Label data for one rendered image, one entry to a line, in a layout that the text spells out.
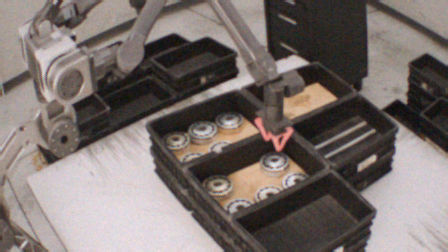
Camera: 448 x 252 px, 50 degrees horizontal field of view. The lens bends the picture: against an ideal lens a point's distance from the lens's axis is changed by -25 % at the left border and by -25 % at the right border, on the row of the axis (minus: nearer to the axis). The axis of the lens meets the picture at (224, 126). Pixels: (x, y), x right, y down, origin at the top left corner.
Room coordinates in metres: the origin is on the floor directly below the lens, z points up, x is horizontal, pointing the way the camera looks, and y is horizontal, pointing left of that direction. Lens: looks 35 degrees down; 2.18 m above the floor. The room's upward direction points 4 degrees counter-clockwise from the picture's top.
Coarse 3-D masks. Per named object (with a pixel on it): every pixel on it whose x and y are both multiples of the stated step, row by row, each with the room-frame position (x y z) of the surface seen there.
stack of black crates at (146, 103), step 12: (132, 84) 2.90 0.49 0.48; (144, 84) 2.93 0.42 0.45; (156, 84) 2.88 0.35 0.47; (108, 96) 2.80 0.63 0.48; (120, 96) 2.84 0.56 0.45; (132, 96) 2.88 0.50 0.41; (144, 96) 2.92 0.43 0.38; (156, 96) 2.89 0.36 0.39; (168, 96) 2.77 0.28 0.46; (120, 108) 2.82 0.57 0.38; (132, 108) 2.81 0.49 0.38; (144, 108) 2.80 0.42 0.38; (156, 108) 2.65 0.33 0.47; (120, 120) 2.70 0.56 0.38; (132, 120) 2.57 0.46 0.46
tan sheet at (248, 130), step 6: (246, 120) 1.96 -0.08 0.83; (246, 126) 1.92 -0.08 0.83; (252, 126) 1.92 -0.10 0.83; (240, 132) 1.88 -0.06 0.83; (246, 132) 1.88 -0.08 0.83; (252, 132) 1.88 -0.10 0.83; (222, 138) 1.86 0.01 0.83; (228, 138) 1.85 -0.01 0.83; (234, 138) 1.85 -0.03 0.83; (240, 138) 1.85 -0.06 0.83; (192, 144) 1.83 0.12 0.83; (210, 144) 1.83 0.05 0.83; (192, 150) 1.80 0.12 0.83; (198, 150) 1.79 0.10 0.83; (204, 150) 1.79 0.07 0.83; (180, 156) 1.77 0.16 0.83
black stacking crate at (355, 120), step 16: (336, 112) 1.87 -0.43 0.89; (352, 112) 1.92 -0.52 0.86; (368, 112) 1.87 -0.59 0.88; (304, 128) 1.79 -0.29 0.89; (320, 128) 1.83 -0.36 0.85; (336, 128) 1.86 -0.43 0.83; (368, 128) 1.84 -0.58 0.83; (384, 128) 1.77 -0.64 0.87; (336, 144) 1.76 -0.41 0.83; (384, 144) 1.66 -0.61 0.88; (336, 160) 1.66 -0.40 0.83; (352, 176) 1.56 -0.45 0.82
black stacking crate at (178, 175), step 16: (224, 96) 1.99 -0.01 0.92; (240, 96) 1.99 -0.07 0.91; (192, 112) 1.93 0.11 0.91; (208, 112) 1.96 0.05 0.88; (240, 112) 2.00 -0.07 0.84; (160, 128) 1.86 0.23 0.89; (176, 128) 1.89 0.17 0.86; (256, 128) 1.90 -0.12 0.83; (160, 160) 1.76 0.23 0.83; (176, 176) 1.65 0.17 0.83
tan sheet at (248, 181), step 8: (248, 168) 1.67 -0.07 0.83; (256, 168) 1.67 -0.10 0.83; (296, 168) 1.64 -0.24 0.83; (232, 176) 1.64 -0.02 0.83; (240, 176) 1.63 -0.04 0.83; (248, 176) 1.63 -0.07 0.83; (256, 176) 1.62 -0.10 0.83; (264, 176) 1.62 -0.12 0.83; (240, 184) 1.59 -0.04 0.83; (248, 184) 1.59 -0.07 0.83; (256, 184) 1.58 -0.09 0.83; (264, 184) 1.58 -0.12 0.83; (272, 184) 1.57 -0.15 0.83; (280, 184) 1.57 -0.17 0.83; (240, 192) 1.55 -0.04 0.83; (248, 192) 1.54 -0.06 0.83
